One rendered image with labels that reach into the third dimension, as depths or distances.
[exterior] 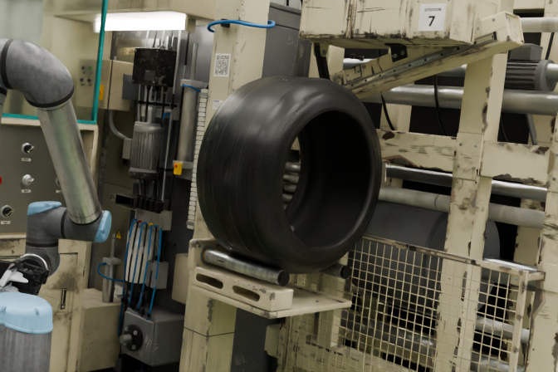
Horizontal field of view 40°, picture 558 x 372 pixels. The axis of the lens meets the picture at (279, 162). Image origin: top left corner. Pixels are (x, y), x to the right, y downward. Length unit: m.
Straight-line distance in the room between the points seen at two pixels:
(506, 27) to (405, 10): 0.30
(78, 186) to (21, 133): 0.53
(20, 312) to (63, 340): 1.02
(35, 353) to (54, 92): 0.58
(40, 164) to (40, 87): 0.79
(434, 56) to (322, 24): 0.40
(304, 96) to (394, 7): 0.44
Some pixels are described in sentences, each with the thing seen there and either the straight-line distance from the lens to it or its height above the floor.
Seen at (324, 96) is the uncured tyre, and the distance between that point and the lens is 2.25.
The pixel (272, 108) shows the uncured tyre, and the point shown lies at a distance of 2.17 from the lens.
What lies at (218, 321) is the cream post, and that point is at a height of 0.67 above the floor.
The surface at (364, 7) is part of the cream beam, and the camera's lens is 2.52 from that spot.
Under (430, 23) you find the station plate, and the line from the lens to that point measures 2.36.
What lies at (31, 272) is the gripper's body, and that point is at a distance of 2.11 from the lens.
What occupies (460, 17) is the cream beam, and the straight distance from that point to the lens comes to 2.36.
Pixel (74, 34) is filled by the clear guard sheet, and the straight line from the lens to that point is 2.61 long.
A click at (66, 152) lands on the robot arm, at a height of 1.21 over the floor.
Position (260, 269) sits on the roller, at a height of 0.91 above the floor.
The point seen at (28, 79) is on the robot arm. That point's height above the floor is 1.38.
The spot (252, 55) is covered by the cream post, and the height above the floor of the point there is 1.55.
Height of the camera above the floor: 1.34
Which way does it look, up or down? 3 degrees down
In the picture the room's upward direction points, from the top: 6 degrees clockwise
